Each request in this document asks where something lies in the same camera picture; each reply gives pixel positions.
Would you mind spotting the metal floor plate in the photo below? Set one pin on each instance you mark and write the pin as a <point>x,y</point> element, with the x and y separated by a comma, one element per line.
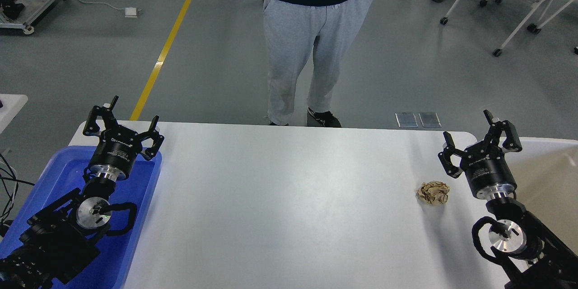
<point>406,120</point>
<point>429,120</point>

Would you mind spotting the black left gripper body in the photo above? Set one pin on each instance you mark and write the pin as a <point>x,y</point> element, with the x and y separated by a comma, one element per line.
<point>116,152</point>

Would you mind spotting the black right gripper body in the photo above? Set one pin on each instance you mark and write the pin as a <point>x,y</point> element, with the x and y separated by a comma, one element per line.
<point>487,172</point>

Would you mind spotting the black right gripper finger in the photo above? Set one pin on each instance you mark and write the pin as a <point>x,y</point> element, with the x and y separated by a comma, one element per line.
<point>449,150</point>
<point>501,135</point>

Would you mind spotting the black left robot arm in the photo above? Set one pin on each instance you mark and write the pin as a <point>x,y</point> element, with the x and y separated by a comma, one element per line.
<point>61,239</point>

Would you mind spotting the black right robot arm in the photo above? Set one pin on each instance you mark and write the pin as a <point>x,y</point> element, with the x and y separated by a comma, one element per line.
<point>530,254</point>

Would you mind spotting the beige plastic bin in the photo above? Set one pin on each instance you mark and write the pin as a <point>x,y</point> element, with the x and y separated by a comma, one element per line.
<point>546,173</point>

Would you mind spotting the right metal floor plate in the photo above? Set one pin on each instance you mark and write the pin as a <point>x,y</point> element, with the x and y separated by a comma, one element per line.
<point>429,120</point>

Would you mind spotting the left metal floor plate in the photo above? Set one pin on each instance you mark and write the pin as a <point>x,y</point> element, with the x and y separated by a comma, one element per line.
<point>406,120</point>

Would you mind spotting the white power adapter with cable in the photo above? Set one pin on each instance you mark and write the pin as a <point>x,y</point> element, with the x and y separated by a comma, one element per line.
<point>128,12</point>

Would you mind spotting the person in grey sweatpants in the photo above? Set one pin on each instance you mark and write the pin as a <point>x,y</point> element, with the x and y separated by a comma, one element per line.
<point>296,30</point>

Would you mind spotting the white side table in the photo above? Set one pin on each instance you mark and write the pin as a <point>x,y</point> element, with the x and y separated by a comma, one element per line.
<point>11,106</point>

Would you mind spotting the brown paper ball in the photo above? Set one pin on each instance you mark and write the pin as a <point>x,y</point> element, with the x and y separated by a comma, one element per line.
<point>433,193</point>

